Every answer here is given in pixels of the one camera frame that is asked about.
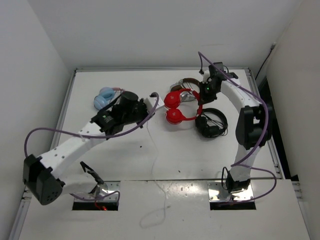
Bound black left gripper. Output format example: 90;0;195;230
122;97;155;128

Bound red wireless headphones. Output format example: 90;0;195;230
164;88;203;125

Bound white headphone cable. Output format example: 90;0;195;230
138;119;172;229

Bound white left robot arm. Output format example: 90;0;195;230
22;91;159;206

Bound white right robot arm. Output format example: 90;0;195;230
199;62;273;193

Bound brown silver headphones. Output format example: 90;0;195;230
169;77;200;102

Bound black headphones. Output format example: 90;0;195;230
195;108;229;139

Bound pink blue cat-ear headphones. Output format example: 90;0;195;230
93;87;125;111

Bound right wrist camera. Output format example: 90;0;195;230
200;70;212;85

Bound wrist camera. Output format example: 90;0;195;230
200;70;212;85
144;95;162;112

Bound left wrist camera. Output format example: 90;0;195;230
144;95;162;112

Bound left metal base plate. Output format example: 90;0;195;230
73;181;121;203

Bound metal base plate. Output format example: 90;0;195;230
207;180;254;203
73;181;121;203

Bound black wall cable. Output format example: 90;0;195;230
255;43;276;81

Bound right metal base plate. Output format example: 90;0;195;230
207;180;254;203

